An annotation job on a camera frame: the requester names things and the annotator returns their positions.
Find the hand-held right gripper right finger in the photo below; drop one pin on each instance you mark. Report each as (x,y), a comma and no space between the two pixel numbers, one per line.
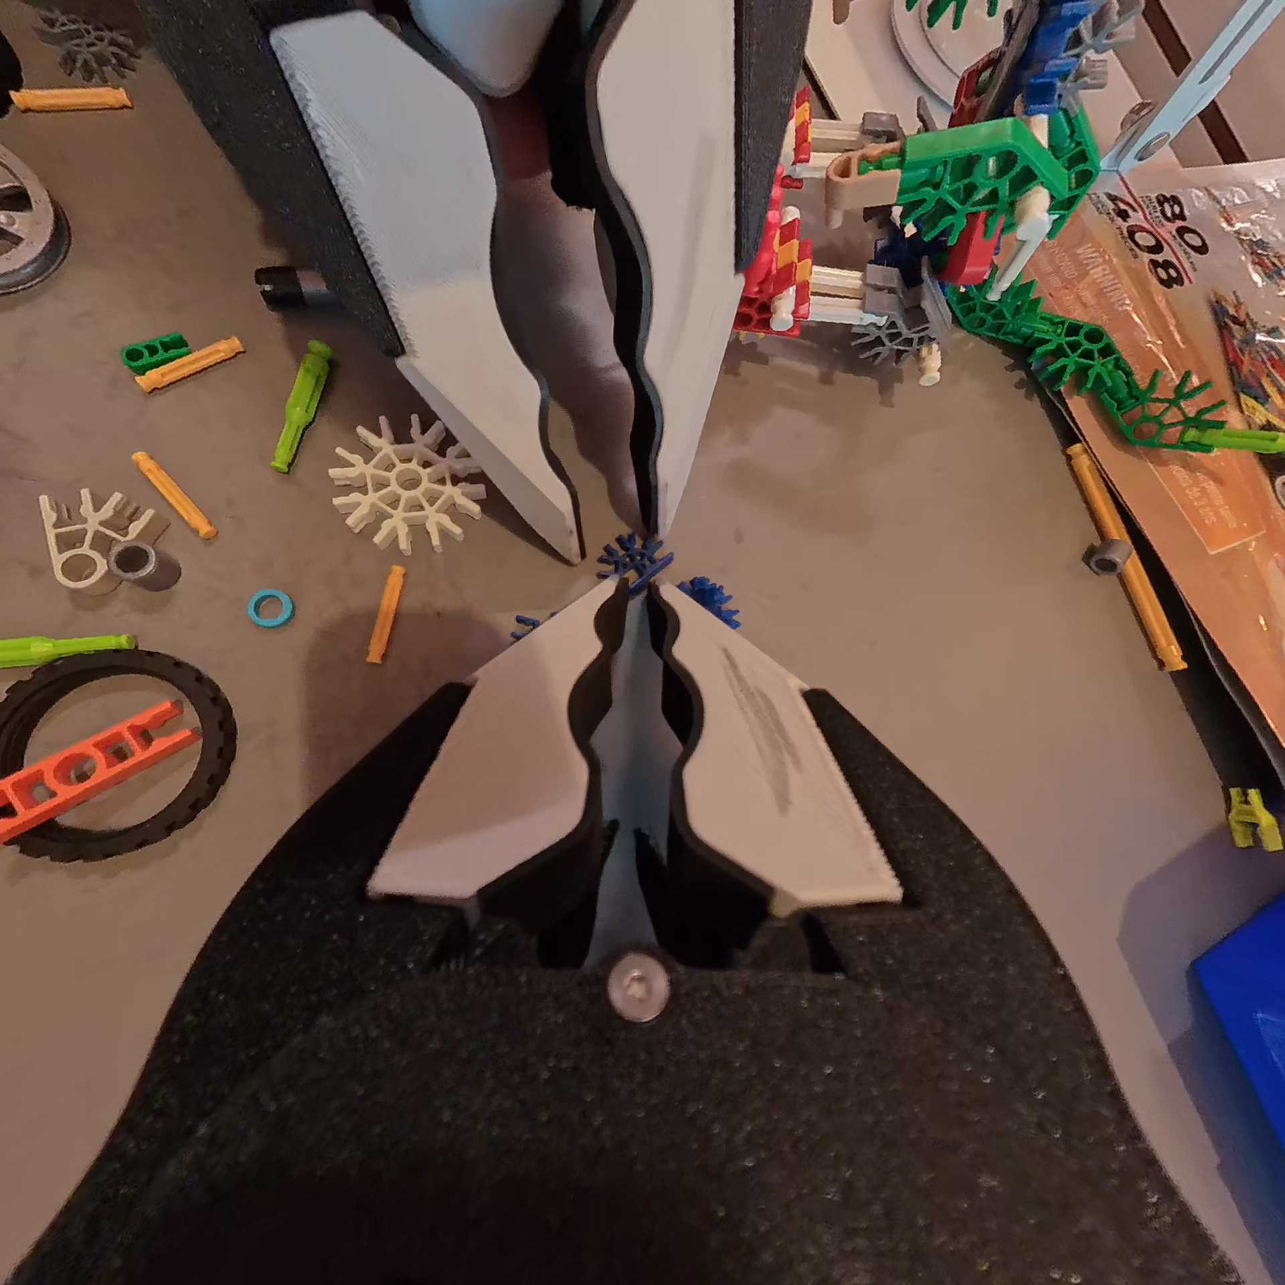
(783,803)

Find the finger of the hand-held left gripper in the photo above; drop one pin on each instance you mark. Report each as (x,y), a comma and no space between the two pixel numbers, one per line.
(401,201)
(682,201)

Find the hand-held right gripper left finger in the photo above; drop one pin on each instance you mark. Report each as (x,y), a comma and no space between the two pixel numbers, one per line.
(491,792)

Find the lime green plastic rod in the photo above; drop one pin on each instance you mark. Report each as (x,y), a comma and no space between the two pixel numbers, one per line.
(301,407)
(60,649)

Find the person's left hand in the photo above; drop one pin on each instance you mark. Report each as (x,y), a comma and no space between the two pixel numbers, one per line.
(571,321)

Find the dark grey snowflake connector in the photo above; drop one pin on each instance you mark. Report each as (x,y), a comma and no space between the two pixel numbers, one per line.
(89,48)

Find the short orange rod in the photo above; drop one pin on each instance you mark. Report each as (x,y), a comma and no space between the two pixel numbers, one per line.
(172,495)
(387,614)
(69,99)
(190,363)

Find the silver wheel hub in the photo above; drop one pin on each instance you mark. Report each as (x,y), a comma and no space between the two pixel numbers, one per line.
(40,230)

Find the white snowflake connector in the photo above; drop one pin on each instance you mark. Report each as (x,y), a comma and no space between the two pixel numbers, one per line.
(376,482)

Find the green clip connector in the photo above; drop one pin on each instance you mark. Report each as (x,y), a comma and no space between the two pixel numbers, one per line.
(140,353)

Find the multicoloured construction toy model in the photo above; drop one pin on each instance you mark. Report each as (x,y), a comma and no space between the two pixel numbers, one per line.
(973,150)

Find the grey cylindrical spacer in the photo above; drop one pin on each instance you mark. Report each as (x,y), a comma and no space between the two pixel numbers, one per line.
(166,577)

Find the grey block connector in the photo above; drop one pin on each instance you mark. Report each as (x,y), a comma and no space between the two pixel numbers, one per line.
(1107,558)

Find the long yellow rod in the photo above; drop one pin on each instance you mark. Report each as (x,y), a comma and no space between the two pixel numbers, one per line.
(1129,562)

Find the orange ladder connector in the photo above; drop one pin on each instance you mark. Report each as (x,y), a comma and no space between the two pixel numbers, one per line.
(29,792)

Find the small yellow clip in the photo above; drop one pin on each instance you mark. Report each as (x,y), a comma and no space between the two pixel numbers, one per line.
(1254,818)

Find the white triangular connector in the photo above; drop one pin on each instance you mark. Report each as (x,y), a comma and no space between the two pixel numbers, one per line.
(52,522)

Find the blue plastic storage bin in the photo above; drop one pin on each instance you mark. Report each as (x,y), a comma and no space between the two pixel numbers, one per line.
(1245,1033)

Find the red printed toy package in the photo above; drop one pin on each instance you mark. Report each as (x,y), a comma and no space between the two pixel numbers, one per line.
(1204,482)

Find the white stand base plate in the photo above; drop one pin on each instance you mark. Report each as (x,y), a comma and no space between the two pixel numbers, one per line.
(923,50)

